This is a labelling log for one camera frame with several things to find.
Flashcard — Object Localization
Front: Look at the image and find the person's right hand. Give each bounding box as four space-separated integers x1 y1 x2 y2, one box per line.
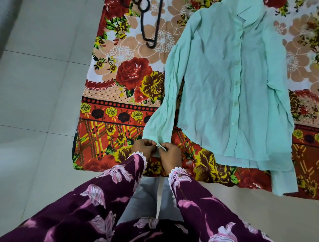
158 142 183 174

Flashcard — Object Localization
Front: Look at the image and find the person's left hand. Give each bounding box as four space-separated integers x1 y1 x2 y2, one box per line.
131 138 158 162

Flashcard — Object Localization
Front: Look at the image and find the mint green shirt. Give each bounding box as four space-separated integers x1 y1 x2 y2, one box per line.
142 0 299 197

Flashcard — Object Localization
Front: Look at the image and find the black hanger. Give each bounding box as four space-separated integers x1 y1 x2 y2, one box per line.
121 0 164 49

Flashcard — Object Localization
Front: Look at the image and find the person's right forearm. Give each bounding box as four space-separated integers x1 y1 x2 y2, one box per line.
168 167 274 242

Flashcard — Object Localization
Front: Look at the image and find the person's left forearm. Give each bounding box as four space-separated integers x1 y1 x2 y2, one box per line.
0 151 148 242

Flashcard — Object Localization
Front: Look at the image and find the person's right leg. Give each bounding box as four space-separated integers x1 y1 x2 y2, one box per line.
158 178 185 223

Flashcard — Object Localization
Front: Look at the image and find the person's leg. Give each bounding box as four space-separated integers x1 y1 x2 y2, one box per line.
123 176 160 225
158 178 185 223

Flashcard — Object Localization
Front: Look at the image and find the person's left leg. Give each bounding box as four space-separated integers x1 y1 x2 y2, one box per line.
123 176 160 225

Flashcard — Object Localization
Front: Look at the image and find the person's purple floral dress torso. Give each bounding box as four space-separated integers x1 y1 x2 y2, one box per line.
109 216 203 242

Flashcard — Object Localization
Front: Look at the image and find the floral red and yellow bedsheet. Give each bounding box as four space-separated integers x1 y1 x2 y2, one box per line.
71 0 319 201

